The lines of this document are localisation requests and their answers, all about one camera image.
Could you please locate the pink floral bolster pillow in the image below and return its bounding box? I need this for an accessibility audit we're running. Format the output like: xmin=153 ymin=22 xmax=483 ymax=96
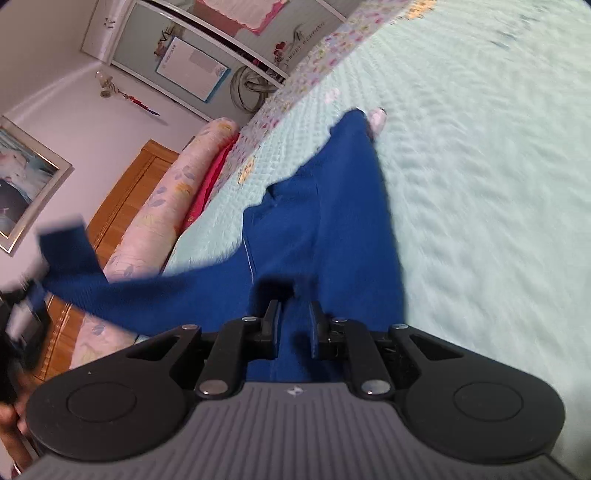
xmin=69 ymin=117 xmax=241 ymax=370

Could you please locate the grey wardrobe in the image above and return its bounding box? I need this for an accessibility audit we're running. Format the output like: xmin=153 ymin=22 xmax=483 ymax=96
xmin=81 ymin=0 xmax=352 ymax=123

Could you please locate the blue framed poster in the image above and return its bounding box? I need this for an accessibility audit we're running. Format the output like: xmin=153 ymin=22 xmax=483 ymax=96
xmin=154 ymin=36 xmax=232 ymax=104

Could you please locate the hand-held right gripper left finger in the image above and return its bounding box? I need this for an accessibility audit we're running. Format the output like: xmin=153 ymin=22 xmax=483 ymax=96
xmin=124 ymin=299 xmax=283 ymax=400

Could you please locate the framed wall photo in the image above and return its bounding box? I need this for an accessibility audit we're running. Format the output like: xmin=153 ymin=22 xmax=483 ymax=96
xmin=0 ymin=115 xmax=75 ymax=254

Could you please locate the purple floral bed sheet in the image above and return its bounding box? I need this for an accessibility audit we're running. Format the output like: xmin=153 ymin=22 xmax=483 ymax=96
xmin=210 ymin=0 xmax=439 ymax=204

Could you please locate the blue knit sweater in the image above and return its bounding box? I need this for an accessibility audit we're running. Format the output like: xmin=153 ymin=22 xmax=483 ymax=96
xmin=28 ymin=108 xmax=407 ymax=384

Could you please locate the hanging wall ornament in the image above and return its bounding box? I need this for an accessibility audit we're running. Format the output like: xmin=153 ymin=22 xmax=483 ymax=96
xmin=95 ymin=69 xmax=162 ymax=118

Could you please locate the red cloth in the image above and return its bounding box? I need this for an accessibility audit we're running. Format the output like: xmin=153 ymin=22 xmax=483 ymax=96
xmin=180 ymin=136 xmax=241 ymax=232

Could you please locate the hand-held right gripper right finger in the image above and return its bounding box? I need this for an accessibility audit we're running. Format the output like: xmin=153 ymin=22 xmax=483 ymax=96
xmin=308 ymin=301 xmax=465 ymax=400

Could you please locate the wooden headboard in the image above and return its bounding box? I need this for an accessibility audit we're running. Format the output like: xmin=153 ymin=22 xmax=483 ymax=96
xmin=34 ymin=141 xmax=181 ymax=384

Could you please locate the person's left hand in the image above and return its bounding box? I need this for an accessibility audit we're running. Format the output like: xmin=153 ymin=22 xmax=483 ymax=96
xmin=0 ymin=403 xmax=35 ymax=474

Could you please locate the pink framed poster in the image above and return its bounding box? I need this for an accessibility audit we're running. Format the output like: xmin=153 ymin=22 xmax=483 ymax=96
xmin=191 ymin=0 xmax=289 ymax=37

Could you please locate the mint green quilted bedspread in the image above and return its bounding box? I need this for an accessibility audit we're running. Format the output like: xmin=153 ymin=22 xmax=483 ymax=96
xmin=161 ymin=0 xmax=591 ymax=462

